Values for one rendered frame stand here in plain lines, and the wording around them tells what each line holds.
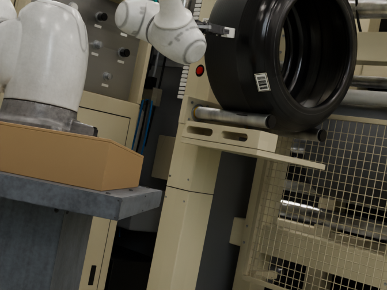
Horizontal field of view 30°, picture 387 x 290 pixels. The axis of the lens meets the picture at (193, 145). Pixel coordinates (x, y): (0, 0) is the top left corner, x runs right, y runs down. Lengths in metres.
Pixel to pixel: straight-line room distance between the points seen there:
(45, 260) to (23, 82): 0.35
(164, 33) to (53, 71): 0.51
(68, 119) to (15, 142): 0.18
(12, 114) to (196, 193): 1.28
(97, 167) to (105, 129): 1.34
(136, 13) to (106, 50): 0.70
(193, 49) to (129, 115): 0.86
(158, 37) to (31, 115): 0.58
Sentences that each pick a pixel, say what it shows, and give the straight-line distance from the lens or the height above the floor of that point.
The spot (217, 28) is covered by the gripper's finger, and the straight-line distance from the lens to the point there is 2.20.
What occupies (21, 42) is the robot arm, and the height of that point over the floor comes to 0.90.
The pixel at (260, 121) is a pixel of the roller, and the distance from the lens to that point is 2.31.
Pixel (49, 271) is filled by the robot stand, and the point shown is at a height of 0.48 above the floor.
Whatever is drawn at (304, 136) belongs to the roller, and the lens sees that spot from 2.55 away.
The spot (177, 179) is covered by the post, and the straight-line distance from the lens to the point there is 2.65.
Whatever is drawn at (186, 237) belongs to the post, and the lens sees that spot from 2.64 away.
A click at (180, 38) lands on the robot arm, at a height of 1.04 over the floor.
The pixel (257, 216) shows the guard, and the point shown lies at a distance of 2.91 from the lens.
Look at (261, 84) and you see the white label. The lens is 2.28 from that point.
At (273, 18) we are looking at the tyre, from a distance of 2.28.
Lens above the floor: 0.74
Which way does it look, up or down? 1 degrees up
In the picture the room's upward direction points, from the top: 11 degrees clockwise
